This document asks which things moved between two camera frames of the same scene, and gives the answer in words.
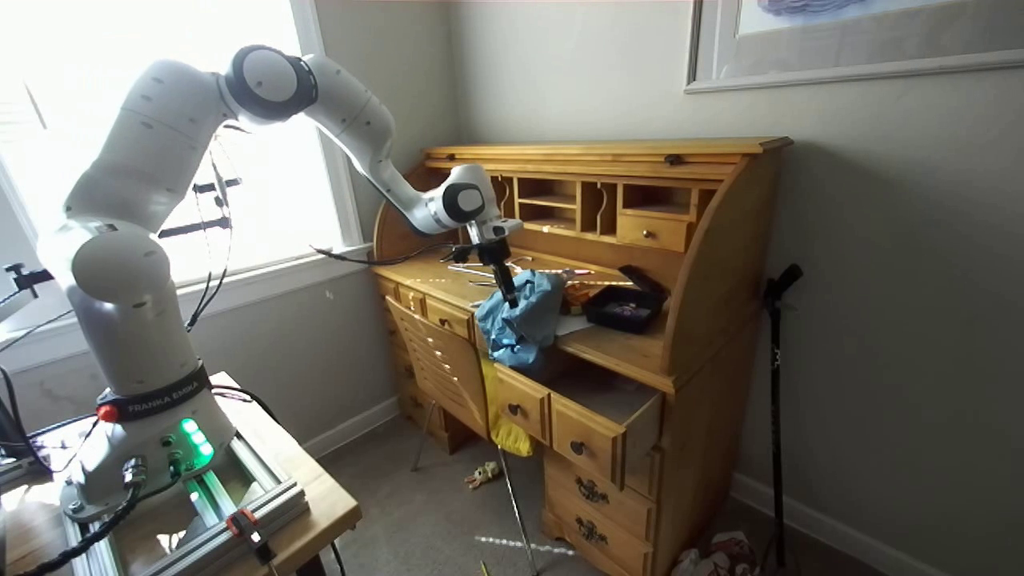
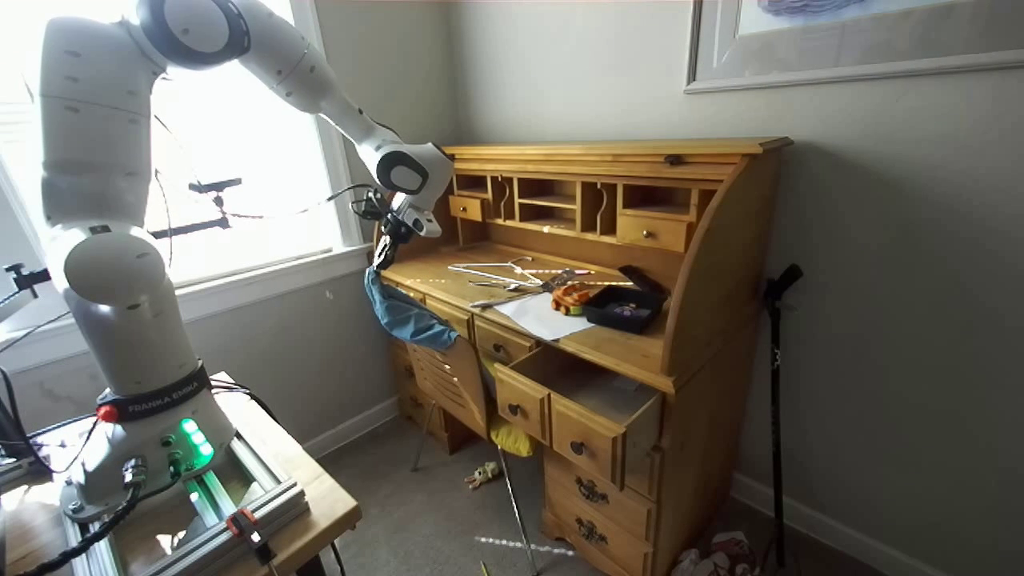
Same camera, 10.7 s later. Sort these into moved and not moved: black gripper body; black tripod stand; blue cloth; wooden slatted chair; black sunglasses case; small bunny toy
Moved: blue cloth; black gripper body
Not moved: wooden slatted chair; black sunglasses case; small bunny toy; black tripod stand
